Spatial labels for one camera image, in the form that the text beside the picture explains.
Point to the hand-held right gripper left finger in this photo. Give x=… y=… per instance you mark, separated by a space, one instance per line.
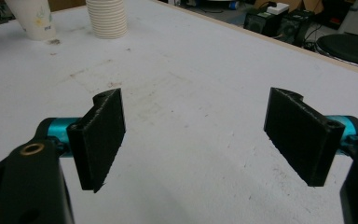
x=98 y=140

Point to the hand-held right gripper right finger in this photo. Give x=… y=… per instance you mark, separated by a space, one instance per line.
x=301 y=137

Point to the stack of white paper cups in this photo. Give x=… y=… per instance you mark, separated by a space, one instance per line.
x=107 y=18

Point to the printed white paper cup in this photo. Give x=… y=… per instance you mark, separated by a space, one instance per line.
x=35 y=18

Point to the white table mat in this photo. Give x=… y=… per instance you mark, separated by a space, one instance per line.
x=183 y=93

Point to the black round stool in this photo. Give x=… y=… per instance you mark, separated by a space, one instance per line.
x=351 y=49

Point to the black computer tower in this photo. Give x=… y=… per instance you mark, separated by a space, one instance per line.
x=261 y=23
x=296 y=28

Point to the small white box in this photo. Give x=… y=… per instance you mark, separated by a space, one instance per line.
x=278 y=8

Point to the blue roll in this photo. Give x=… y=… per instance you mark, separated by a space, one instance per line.
x=234 y=5

